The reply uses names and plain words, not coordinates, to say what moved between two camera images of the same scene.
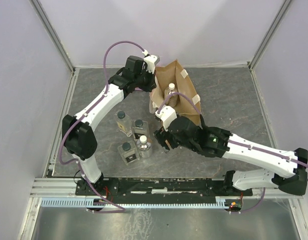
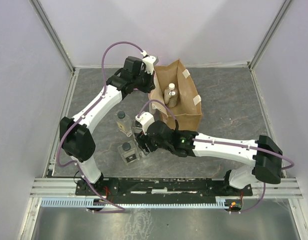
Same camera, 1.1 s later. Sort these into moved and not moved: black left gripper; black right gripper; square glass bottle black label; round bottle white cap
Moved: black right gripper
Not moved: black left gripper; square glass bottle black label; round bottle white cap
